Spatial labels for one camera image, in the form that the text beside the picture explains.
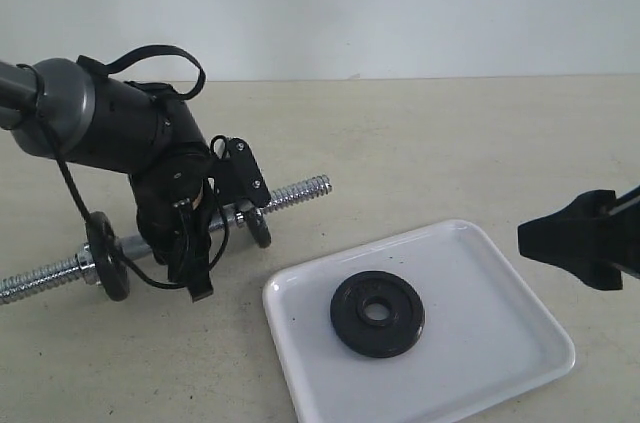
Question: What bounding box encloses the chrome star collar nut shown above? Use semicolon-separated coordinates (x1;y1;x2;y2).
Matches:
75;242;99;285

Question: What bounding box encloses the white rectangular tray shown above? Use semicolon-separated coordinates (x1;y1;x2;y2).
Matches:
263;220;575;422

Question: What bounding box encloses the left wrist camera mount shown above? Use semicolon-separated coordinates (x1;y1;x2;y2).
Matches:
208;135;271;209

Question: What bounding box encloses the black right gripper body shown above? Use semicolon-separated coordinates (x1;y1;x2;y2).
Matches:
597;187;639;279

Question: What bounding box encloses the chrome threaded dumbbell bar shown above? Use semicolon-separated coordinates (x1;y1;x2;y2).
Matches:
1;174;332;305

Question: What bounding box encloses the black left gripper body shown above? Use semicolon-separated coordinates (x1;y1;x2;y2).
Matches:
129;143;213;223

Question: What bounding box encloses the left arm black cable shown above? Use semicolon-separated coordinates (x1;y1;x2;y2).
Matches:
14;44;232;291

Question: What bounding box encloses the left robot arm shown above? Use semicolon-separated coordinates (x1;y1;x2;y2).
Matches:
1;58;220;301

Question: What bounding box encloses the black weight plate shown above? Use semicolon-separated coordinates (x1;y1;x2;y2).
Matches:
85;211;130;302
329;270;426;358

